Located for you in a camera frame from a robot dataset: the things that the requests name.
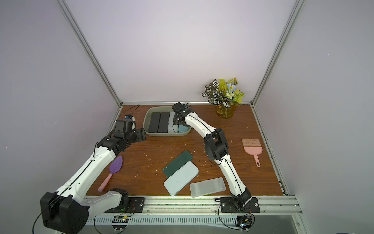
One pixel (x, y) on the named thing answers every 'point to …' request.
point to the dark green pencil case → (180, 161)
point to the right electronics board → (244, 222)
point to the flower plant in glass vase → (224, 96)
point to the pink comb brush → (252, 146)
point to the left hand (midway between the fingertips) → (140, 131)
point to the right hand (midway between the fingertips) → (181, 119)
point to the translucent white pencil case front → (207, 187)
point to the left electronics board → (120, 223)
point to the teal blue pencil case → (183, 128)
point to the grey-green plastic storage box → (146, 119)
